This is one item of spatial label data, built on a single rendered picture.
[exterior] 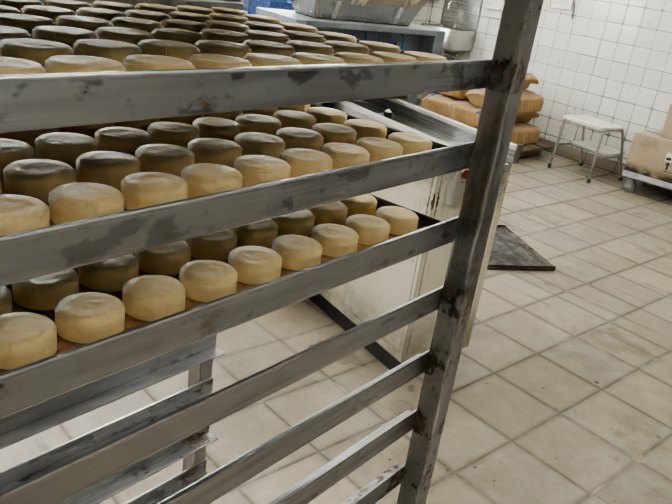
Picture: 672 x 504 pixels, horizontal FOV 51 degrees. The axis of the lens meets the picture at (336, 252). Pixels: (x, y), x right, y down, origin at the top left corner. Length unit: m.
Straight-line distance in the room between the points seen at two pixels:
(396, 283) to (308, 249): 1.89
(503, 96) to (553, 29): 6.16
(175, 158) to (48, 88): 0.21
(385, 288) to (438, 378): 1.73
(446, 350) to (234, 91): 0.49
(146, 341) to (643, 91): 6.13
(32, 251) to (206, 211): 0.13
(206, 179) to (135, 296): 0.11
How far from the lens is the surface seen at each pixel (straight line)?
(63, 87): 0.43
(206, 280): 0.61
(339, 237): 0.73
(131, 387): 1.15
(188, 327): 0.56
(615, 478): 2.55
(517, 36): 0.78
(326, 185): 0.61
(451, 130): 2.74
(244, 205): 0.55
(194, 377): 1.28
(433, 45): 3.12
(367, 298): 2.73
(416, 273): 2.47
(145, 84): 0.46
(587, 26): 6.78
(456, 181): 2.37
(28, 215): 0.49
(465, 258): 0.84
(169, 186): 0.55
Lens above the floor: 1.42
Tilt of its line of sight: 23 degrees down
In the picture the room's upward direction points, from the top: 8 degrees clockwise
